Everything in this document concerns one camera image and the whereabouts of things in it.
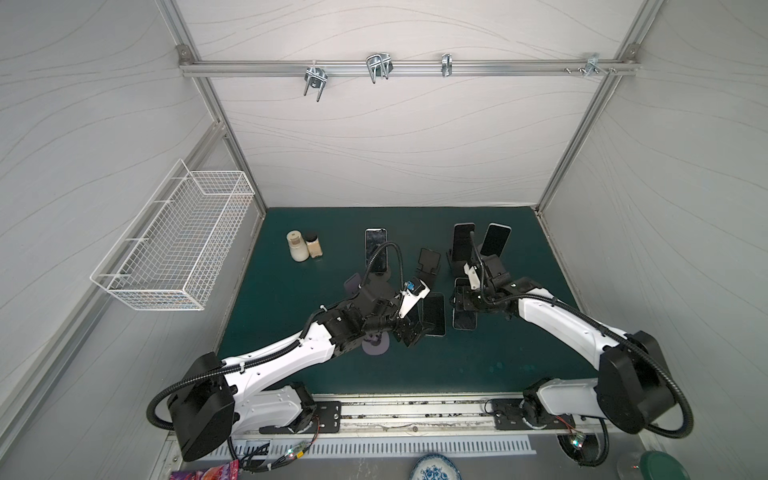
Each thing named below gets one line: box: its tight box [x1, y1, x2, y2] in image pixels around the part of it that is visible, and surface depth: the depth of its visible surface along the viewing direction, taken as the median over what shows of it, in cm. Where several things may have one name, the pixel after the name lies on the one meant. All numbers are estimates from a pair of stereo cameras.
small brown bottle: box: [305, 232, 323, 259], surface depth 103 cm
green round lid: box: [639, 450, 691, 480], surface depth 60 cm
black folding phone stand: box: [414, 248, 441, 289], surface depth 98 cm
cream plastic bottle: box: [286, 230, 309, 262], surface depth 101 cm
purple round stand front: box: [361, 331, 390, 356], surface depth 87 cm
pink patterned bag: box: [170, 459, 240, 480], surface depth 66 cm
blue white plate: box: [410, 453, 462, 480], surface depth 66 cm
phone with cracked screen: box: [364, 228, 388, 273], surface depth 97 cm
